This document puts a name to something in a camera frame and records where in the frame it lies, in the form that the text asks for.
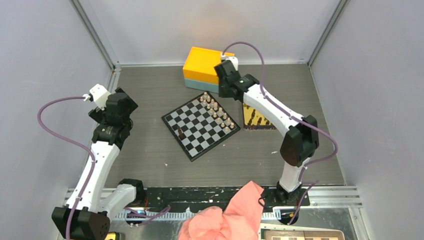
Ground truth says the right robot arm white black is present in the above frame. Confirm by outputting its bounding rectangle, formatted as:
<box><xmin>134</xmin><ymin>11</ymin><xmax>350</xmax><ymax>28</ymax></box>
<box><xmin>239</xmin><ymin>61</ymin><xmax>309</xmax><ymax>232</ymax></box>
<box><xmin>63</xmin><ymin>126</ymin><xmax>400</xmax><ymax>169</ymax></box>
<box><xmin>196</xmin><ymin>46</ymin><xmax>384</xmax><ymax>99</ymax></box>
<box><xmin>214</xmin><ymin>56</ymin><xmax>319</xmax><ymax>206</ymax></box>

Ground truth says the wooden chess board box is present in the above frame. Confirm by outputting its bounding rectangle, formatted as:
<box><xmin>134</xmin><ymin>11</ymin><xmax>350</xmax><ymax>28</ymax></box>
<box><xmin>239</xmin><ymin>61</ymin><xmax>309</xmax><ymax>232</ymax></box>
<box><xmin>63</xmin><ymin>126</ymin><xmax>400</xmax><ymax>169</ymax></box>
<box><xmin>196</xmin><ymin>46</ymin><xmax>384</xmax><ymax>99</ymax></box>
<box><xmin>263</xmin><ymin>230</ymin><xmax>345</xmax><ymax>240</ymax></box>

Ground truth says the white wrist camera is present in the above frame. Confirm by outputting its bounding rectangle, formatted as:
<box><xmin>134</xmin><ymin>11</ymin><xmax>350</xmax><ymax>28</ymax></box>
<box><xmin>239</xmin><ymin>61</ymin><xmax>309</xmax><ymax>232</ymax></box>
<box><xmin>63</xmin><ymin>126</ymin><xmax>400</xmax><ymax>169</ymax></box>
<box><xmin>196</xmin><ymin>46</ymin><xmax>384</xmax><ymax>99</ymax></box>
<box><xmin>220</xmin><ymin>53</ymin><xmax>239</xmax><ymax>71</ymax></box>
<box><xmin>83</xmin><ymin>84</ymin><xmax>111</xmax><ymax>110</ymax></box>

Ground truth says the purple cable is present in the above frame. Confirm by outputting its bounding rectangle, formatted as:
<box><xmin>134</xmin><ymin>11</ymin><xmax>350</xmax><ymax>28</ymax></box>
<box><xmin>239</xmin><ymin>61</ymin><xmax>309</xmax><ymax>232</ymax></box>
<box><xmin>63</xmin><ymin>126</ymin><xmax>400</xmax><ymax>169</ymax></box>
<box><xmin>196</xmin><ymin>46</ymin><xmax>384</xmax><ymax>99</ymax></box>
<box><xmin>37</xmin><ymin>96</ymin><xmax>171</xmax><ymax>240</ymax></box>
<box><xmin>221</xmin><ymin>41</ymin><xmax>339</xmax><ymax>226</ymax></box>

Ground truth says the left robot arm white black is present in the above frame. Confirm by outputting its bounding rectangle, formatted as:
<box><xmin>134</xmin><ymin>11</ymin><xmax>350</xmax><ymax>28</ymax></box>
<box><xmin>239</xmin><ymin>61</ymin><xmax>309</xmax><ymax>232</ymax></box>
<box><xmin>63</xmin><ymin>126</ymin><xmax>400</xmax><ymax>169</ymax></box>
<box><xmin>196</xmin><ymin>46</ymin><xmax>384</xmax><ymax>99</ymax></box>
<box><xmin>51</xmin><ymin>84</ymin><xmax>146</xmax><ymax>240</ymax></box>

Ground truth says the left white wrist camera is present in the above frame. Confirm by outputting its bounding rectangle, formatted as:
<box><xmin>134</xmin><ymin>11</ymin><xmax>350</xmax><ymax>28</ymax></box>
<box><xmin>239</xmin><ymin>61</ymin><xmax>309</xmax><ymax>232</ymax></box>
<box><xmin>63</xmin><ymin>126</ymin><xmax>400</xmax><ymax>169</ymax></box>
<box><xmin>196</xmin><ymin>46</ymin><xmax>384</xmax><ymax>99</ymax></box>
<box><xmin>83</xmin><ymin>84</ymin><xmax>111</xmax><ymax>110</ymax></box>

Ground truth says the pink cloth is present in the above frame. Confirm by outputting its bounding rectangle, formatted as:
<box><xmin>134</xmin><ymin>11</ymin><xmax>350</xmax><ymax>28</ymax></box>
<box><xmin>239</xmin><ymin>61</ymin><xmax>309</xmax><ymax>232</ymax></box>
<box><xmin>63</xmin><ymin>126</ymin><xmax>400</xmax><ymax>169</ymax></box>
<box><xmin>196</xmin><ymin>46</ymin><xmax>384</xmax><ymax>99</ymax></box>
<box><xmin>178</xmin><ymin>181</ymin><xmax>264</xmax><ymax>240</ymax></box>

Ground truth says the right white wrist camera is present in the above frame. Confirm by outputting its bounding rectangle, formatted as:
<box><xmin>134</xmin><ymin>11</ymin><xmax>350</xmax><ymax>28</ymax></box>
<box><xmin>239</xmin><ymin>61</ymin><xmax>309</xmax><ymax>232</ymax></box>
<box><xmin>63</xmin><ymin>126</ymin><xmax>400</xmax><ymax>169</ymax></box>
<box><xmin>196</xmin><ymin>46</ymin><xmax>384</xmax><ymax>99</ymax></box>
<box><xmin>220</xmin><ymin>53</ymin><xmax>239</xmax><ymax>71</ymax></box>

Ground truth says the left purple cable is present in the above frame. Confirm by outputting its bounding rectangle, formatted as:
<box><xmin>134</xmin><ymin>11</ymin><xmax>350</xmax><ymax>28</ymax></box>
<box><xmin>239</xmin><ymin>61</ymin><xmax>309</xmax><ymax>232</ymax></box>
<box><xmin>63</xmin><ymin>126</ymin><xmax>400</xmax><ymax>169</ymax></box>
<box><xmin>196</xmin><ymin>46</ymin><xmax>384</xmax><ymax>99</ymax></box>
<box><xmin>37</xmin><ymin>96</ymin><xmax>171</xmax><ymax>240</ymax></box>

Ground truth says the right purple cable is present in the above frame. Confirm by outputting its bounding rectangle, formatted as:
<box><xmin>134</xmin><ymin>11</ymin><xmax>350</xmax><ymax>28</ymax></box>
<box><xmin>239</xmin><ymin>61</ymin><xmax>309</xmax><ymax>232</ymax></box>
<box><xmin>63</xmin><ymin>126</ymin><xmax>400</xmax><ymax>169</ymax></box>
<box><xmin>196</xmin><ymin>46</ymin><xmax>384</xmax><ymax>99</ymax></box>
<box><xmin>221</xmin><ymin>41</ymin><xmax>339</xmax><ymax>226</ymax></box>

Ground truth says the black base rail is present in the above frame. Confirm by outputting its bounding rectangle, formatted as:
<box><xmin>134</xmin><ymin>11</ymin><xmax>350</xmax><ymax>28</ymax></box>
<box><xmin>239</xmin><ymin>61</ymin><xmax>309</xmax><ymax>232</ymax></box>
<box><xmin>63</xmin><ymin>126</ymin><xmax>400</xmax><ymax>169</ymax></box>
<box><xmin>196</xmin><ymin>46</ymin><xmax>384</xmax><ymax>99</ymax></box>
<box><xmin>127</xmin><ymin>186</ymin><xmax>310</xmax><ymax>213</ymax></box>

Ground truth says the black white chess board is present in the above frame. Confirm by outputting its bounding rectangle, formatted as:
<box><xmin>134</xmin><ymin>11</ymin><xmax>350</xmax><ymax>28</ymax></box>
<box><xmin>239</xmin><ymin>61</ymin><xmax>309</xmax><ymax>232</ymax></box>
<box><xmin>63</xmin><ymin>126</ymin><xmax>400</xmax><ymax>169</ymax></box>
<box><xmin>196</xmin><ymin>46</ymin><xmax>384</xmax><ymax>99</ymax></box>
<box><xmin>161</xmin><ymin>91</ymin><xmax>241</xmax><ymax>162</ymax></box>

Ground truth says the yellow and teal box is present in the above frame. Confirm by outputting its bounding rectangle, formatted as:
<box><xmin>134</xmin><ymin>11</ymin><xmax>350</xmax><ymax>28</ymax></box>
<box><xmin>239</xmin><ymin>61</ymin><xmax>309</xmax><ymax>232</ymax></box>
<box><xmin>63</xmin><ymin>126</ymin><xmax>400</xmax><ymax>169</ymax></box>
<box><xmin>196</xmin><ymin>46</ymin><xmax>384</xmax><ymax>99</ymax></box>
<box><xmin>182</xmin><ymin>46</ymin><xmax>221</xmax><ymax>93</ymax></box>

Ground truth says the gold tin at bottom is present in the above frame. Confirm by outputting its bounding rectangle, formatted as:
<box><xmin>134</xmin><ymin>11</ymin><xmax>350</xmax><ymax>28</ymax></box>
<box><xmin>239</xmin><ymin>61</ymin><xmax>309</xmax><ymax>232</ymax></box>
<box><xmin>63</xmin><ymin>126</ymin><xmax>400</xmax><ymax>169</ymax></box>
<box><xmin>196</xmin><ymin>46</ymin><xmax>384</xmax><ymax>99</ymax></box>
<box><xmin>105</xmin><ymin>232</ymin><xmax>121</xmax><ymax>240</ymax></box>

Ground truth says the dark chess piece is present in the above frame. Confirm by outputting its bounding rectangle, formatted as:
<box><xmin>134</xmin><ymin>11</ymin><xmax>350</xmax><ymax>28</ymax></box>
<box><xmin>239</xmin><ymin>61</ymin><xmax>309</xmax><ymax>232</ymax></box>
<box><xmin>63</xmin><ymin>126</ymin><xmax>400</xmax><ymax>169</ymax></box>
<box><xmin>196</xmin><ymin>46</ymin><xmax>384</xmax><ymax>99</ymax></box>
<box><xmin>177</xmin><ymin>126</ymin><xmax>186</xmax><ymax>140</ymax></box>

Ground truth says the gold tin tray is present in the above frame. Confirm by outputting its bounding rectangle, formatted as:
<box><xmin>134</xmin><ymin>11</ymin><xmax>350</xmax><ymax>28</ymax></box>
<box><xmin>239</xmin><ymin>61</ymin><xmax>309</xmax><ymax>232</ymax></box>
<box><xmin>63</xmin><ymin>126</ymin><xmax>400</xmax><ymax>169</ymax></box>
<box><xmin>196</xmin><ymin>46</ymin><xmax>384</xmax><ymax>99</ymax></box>
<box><xmin>242</xmin><ymin>103</ymin><xmax>276</xmax><ymax>131</ymax></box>

